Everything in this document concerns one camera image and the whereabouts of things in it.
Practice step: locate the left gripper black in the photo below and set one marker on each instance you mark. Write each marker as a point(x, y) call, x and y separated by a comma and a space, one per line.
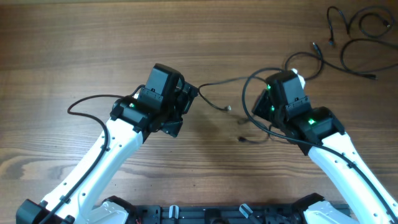
point(186, 99)

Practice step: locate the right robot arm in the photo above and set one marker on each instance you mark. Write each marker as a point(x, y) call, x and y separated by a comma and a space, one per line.
point(322, 137)

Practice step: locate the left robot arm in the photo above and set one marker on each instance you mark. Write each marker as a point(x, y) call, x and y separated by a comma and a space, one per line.
point(155, 106)

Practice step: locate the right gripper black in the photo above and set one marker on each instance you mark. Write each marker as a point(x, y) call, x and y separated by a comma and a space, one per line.
point(261, 106)

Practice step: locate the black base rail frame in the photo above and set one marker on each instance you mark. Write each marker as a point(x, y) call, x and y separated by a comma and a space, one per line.
point(155, 214)

